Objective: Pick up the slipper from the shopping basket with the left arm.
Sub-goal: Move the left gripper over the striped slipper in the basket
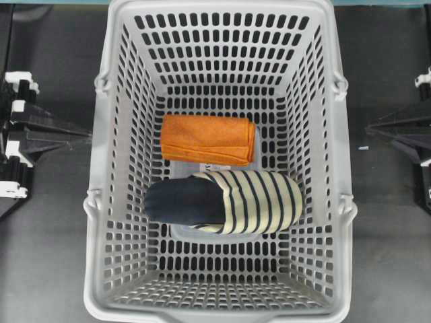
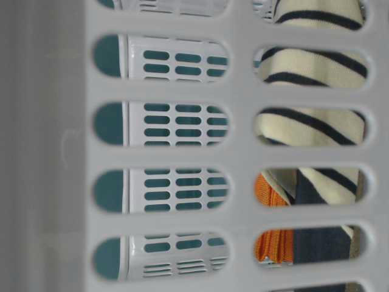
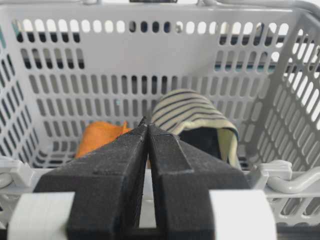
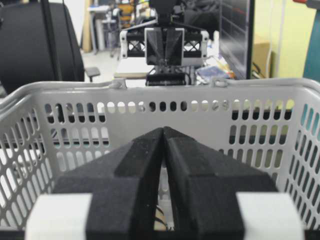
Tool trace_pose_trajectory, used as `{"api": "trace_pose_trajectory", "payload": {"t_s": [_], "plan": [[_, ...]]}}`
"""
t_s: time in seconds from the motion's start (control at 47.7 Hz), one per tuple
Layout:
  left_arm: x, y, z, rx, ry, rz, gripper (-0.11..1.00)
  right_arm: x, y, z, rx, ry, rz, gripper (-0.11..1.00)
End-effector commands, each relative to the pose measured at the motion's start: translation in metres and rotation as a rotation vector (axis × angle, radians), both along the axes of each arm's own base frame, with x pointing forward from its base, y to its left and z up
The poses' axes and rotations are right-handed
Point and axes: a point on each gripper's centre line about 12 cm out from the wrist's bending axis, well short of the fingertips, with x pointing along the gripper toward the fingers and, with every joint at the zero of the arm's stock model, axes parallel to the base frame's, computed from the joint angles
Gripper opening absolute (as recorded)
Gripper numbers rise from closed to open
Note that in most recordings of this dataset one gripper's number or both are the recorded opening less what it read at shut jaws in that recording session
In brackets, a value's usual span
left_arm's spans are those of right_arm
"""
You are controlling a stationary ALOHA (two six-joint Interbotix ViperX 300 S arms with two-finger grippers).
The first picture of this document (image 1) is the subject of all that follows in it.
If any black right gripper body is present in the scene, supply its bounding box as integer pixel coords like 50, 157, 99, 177
414, 67, 430, 206

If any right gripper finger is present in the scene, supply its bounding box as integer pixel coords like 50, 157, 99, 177
366, 104, 424, 138
391, 140, 430, 166

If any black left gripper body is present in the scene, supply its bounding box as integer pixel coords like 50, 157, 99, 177
1, 71, 39, 199

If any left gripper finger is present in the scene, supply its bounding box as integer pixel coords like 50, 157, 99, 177
11, 100, 92, 137
0, 135, 89, 219

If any striped cream navy slipper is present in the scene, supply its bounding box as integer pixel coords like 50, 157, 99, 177
144, 170, 303, 235

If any grey plastic shopping basket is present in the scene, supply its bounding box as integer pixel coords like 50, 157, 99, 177
84, 1, 358, 322

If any folded orange cloth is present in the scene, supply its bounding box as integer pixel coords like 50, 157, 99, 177
160, 115, 256, 166

